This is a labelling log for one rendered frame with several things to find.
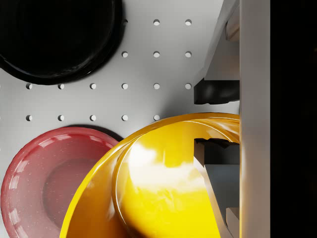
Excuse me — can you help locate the yellow bowl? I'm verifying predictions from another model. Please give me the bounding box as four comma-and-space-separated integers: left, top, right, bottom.
59, 113, 241, 238

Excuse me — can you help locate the black plate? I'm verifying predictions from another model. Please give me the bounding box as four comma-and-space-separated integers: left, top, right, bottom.
0, 0, 126, 86

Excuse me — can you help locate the red plate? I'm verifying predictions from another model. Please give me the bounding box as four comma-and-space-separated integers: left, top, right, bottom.
0, 126, 120, 238

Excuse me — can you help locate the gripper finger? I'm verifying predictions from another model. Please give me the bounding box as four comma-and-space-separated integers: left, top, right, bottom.
193, 77, 241, 106
194, 138, 241, 166

